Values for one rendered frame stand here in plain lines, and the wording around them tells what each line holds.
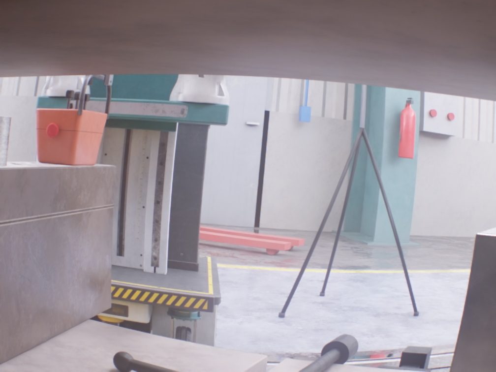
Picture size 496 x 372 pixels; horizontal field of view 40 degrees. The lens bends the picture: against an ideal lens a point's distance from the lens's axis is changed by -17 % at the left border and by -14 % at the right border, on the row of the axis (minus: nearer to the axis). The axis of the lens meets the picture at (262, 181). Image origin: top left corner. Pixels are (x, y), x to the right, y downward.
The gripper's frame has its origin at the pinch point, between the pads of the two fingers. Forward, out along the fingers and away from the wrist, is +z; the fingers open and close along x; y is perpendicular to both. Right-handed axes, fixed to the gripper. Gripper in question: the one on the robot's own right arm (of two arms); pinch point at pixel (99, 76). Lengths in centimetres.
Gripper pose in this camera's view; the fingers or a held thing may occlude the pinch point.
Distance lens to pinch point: 172.1
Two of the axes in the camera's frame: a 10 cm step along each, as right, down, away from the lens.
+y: -1.5, 0.2, -9.9
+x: 9.8, 0.9, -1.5
